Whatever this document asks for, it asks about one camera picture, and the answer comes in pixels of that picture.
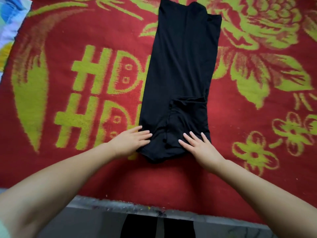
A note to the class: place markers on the person's left hand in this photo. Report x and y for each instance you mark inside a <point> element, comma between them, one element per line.
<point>128,141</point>

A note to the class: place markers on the person's right hand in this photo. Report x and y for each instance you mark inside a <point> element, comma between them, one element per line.
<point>203,151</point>

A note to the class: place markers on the small black garment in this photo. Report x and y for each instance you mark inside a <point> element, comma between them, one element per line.
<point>181,71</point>

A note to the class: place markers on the person's right forearm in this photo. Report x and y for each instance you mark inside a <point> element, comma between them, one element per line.
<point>267,195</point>

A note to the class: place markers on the person's left forearm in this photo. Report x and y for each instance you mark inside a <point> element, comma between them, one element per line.
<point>49,190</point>

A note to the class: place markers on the white bed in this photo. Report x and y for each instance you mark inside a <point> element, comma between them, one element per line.
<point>148,208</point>

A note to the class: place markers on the person's black trousers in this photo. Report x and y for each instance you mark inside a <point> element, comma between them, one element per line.
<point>138,228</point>

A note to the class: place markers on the red bedsheet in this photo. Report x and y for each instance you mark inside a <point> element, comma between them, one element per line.
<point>74,171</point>

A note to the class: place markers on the colourful patterned pillow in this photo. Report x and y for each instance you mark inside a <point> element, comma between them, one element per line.
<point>10,22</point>

